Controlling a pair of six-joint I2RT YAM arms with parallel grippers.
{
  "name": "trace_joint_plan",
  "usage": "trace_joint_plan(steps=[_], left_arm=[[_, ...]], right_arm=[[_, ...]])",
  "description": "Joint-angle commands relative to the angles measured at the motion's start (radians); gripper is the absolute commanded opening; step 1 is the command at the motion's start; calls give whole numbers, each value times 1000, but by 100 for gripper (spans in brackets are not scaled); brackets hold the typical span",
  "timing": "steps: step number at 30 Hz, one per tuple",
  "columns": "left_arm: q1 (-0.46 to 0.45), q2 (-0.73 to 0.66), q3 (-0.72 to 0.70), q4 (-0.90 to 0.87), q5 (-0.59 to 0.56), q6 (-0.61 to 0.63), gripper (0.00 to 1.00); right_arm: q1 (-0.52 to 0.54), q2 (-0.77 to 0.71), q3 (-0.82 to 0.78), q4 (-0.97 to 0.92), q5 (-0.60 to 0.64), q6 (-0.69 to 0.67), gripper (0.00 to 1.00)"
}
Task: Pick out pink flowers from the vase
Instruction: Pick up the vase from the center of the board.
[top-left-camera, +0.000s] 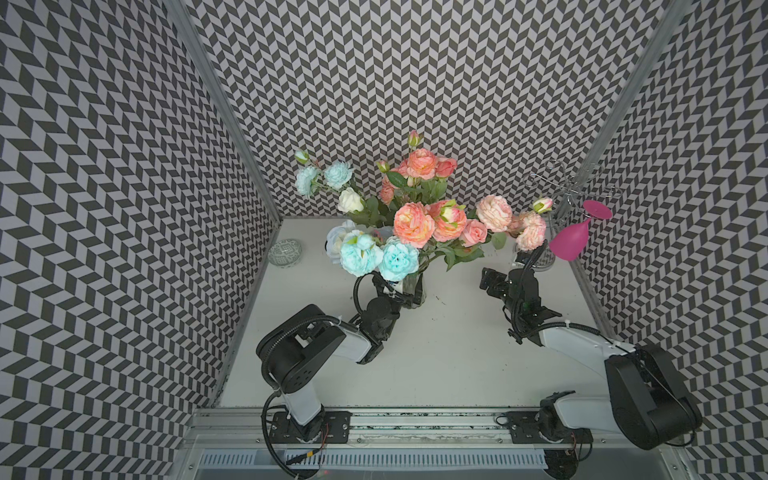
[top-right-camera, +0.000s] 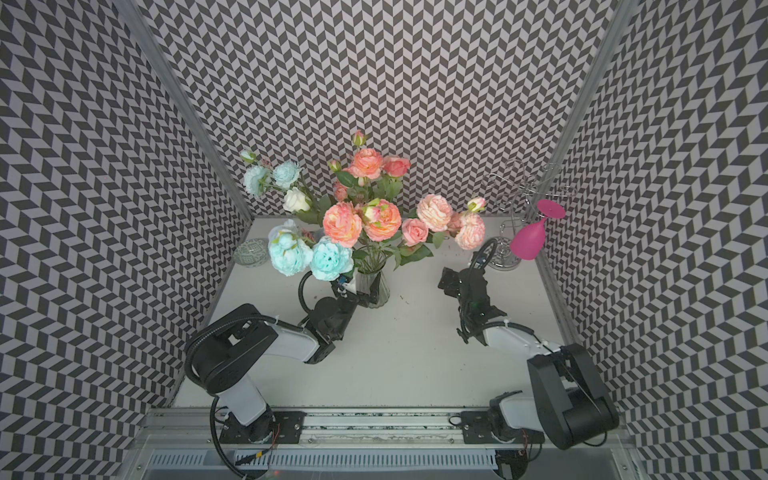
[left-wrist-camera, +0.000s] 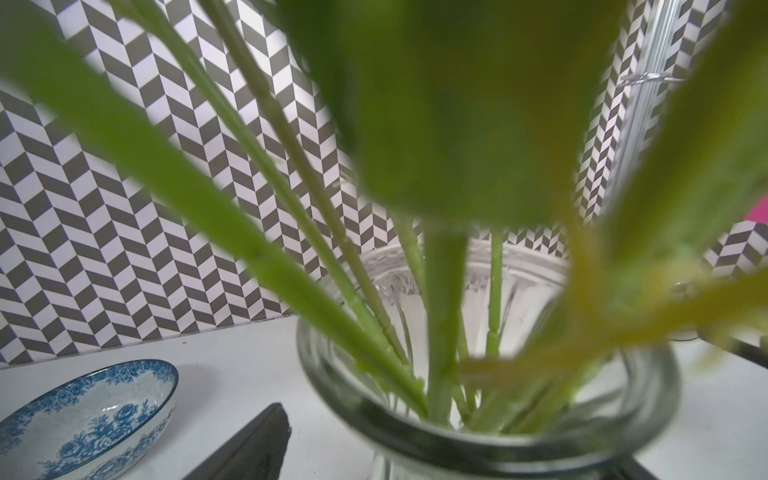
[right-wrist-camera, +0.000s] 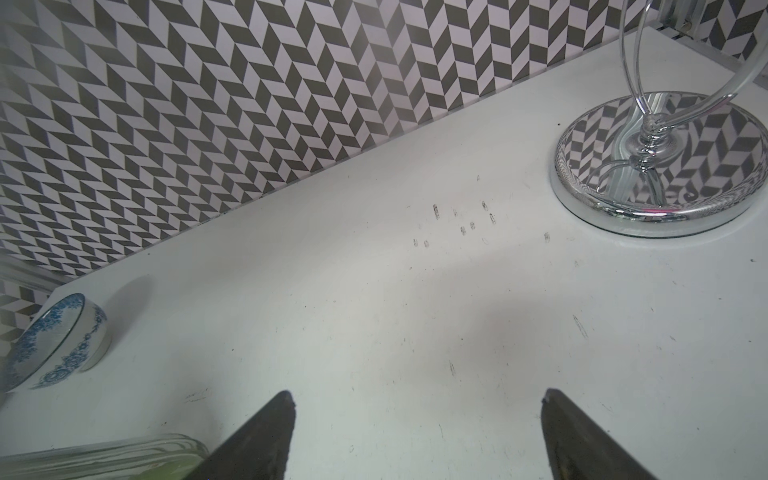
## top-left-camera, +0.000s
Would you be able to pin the turquoise artificial flower stem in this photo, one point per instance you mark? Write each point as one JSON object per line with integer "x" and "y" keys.
{"x": 361, "y": 254}

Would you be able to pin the pink peony flower stem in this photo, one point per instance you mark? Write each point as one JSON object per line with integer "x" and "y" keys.
{"x": 440, "y": 230}

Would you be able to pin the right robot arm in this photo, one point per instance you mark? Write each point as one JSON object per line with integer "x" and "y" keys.
{"x": 646, "y": 400}

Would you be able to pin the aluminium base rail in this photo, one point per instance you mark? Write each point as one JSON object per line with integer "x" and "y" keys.
{"x": 412, "y": 443}

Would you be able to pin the light pink rose stem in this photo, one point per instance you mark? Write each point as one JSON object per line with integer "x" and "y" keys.
{"x": 528, "y": 229}

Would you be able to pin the coral pink rose stem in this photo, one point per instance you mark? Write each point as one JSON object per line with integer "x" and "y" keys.
{"x": 421, "y": 169}

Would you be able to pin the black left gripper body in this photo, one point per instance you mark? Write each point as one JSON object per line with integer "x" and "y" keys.
{"x": 393, "y": 289}

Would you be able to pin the clear glass lidded dish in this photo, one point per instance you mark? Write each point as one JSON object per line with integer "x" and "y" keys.
{"x": 285, "y": 253}

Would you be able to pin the clear glass vase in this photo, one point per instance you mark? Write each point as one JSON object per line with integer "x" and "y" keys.
{"x": 411, "y": 290}

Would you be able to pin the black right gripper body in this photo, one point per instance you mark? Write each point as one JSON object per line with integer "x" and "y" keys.
{"x": 501, "y": 285}

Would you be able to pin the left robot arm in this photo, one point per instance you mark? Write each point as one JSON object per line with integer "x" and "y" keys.
{"x": 294, "y": 352}

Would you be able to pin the pink plastic wine glass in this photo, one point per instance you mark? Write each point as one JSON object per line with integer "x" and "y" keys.
{"x": 569, "y": 243}

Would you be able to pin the white and blue flower stem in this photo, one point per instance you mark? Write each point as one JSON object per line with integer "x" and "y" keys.
{"x": 338, "y": 179}

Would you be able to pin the chrome wire glass rack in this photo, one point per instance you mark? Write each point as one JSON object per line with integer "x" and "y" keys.
{"x": 568, "y": 196}

